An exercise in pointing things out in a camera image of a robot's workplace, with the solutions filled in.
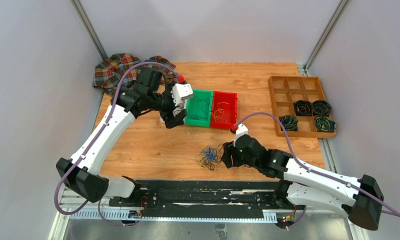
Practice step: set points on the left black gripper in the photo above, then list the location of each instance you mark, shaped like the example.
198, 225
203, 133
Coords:
171, 121

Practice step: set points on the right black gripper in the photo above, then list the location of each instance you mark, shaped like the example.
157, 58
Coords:
229, 149

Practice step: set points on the cable ball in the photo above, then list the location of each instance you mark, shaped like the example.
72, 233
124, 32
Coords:
209, 157

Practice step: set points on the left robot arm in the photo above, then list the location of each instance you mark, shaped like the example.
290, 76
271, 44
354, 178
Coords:
80, 173

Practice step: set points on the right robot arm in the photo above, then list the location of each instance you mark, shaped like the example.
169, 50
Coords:
358, 199

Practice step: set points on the white plastic bin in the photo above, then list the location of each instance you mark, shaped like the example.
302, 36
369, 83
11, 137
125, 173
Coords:
178, 109

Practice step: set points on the green plastic bin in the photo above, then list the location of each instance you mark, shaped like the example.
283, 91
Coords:
199, 108

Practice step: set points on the red plastic bin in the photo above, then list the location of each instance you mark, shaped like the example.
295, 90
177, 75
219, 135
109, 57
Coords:
224, 110

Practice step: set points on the plaid flannel shirt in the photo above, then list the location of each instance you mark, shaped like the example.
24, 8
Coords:
108, 73

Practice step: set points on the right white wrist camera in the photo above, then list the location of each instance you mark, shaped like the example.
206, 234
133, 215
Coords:
241, 130

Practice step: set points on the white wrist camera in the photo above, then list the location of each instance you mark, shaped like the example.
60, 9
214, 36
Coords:
181, 92
241, 130

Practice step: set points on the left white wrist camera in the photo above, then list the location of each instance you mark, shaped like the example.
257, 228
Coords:
181, 92

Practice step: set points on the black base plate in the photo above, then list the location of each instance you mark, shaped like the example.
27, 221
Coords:
204, 199

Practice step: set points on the right aluminium corner post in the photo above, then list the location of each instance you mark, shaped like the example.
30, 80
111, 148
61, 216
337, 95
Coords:
335, 17

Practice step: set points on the aluminium corner post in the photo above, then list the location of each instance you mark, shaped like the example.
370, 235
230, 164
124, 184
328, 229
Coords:
335, 17
84, 18

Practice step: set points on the aluminium frame rail front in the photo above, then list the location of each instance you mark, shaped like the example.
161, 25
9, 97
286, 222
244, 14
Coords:
98, 221

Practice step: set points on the left aluminium corner post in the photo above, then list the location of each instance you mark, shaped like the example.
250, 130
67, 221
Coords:
84, 18

